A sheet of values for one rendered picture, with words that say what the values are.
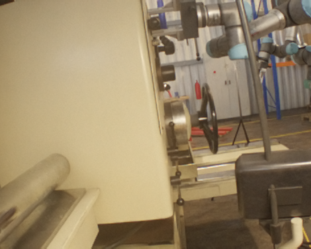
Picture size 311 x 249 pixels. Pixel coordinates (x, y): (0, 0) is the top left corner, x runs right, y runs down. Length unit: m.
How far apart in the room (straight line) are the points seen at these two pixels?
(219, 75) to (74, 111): 7.52
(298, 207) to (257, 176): 0.19
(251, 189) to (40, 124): 0.73
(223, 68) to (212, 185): 6.42
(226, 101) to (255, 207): 7.58
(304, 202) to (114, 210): 0.64
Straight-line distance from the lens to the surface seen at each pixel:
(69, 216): 0.84
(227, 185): 2.20
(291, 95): 9.73
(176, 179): 1.12
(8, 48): 1.06
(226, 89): 8.38
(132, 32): 0.91
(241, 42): 0.92
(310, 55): 2.00
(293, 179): 0.84
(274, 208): 0.88
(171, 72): 1.16
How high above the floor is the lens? 1.55
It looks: 8 degrees down
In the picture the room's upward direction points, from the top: 8 degrees counter-clockwise
